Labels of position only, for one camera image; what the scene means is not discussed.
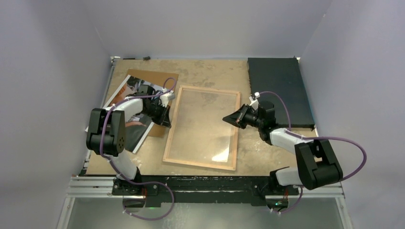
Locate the picture frame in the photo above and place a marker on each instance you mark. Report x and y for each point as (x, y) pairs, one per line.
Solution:
(202, 162)

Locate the brown backing board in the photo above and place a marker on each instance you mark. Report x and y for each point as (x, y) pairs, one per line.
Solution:
(157, 78)

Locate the printed photo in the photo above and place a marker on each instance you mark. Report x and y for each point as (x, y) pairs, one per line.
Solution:
(138, 126)

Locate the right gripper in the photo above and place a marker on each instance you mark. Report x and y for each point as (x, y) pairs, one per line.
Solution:
(237, 118)

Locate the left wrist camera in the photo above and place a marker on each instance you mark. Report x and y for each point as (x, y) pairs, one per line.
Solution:
(166, 98)

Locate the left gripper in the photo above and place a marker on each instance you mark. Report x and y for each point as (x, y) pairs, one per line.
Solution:
(164, 119)

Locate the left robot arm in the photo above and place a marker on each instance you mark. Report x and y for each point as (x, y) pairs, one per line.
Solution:
(106, 133)

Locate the black mounting plate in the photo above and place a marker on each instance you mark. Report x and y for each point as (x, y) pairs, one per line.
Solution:
(158, 189)

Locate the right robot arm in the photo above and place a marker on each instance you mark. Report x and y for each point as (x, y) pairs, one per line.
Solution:
(317, 164)

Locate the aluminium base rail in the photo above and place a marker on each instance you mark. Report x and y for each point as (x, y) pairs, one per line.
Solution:
(101, 187)

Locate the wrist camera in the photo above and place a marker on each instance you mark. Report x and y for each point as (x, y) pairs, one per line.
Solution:
(254, 103)
(166, 98)

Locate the clear acrylic sheet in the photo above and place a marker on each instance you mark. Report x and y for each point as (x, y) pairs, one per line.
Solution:
(202, 126)

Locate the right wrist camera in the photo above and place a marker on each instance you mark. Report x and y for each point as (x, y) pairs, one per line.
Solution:
(254, 103)

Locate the black foam mat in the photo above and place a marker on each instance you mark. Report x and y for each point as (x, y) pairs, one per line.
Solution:
(283, 77)

